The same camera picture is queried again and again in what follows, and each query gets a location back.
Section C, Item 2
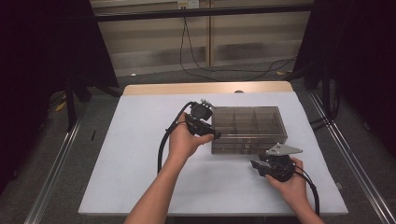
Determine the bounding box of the black horizontal bar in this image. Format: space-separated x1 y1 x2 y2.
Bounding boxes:
92 4 316 22

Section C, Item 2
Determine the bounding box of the black metal stand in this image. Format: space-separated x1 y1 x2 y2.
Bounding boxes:
62 69 123 133
284 60 342 132

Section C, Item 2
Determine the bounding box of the black cable on wall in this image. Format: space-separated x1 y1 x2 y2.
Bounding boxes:
178 17 298 82

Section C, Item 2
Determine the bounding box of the person's left hand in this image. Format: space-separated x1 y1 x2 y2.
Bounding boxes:
167 111 216 162

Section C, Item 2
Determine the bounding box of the white wall outlet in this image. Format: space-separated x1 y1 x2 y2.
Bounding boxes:
177 0 200 10

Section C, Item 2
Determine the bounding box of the hand-held gripper black cable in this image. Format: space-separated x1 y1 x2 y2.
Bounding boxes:
291 169 321 217
156 101 196 175

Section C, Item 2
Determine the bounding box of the wooden table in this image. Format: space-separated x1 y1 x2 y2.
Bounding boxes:
121 80 295 97

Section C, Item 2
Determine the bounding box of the person's right hand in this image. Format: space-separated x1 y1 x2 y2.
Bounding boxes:
265 157 310 208

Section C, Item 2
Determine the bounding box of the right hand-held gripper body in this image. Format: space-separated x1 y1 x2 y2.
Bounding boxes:
259 143 304 184

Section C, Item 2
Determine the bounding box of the smoky transparent drawer organizer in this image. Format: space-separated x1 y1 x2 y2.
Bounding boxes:
212 144 286 155

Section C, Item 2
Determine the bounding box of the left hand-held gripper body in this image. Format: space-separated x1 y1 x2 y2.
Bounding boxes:
185 99 217 137

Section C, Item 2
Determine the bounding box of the metal floor rail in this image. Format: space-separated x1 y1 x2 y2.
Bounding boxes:
22 118 84 224
307 90 396 224

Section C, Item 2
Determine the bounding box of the left hand-held gripper black cable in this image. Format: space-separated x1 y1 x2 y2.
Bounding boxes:
156 101 196 175

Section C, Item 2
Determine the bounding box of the black curtain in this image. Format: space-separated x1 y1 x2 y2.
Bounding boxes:
292 0 396 157
0 0 120 194

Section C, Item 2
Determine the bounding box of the smoky transparent plastic drawer cabinet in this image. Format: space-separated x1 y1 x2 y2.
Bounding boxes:
210 105 289 156

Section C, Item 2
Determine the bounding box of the white table cover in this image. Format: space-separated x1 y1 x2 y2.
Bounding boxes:
78 91 349 217

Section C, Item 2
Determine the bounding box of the right hand-held gripper black cable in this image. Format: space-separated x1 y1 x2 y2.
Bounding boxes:
291 169 321 217

